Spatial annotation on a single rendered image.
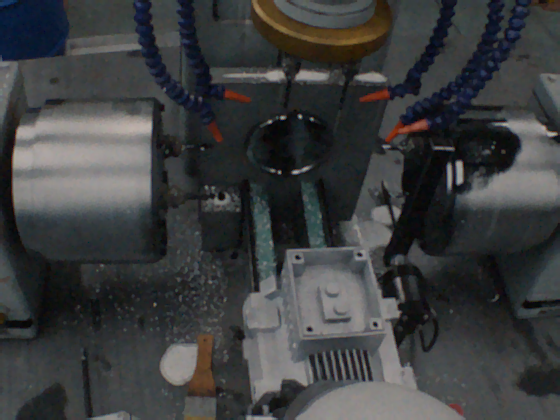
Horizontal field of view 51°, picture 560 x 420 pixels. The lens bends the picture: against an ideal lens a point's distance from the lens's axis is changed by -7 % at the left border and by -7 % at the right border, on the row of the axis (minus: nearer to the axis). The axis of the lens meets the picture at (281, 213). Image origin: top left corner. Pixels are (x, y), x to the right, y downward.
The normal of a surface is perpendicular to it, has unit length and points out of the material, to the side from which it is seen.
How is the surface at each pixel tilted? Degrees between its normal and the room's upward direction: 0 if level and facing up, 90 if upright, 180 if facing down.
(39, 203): 54
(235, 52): 90
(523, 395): 0
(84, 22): 0
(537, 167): 32
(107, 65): 0
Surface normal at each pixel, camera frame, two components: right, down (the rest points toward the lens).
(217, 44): 0.10, 0.78
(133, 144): 0.14, -0.31
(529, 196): 0.14, 0.27
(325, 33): 0.11, -0.62
